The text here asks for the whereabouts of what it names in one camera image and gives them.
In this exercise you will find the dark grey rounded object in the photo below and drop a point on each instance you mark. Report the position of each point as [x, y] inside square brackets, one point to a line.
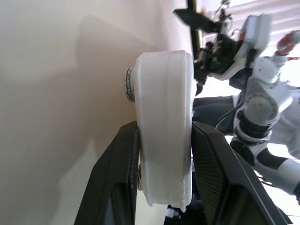
[211, 110]

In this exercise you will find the person's bare hand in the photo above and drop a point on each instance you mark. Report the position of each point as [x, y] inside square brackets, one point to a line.
[286, 41]

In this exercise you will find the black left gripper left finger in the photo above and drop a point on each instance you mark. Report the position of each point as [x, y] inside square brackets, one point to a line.
[110, 182]

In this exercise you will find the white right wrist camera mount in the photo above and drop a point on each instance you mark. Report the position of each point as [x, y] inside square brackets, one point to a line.
[256, 30]

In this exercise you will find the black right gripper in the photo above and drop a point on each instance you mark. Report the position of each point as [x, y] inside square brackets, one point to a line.
[218, 56]

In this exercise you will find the black vertical post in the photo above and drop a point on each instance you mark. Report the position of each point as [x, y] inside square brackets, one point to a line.
[193, 35]

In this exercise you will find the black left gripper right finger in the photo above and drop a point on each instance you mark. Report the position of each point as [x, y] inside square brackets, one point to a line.
[225, 178]

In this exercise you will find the white plastic jug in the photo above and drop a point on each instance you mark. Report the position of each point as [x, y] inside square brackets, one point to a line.
[164, 117]

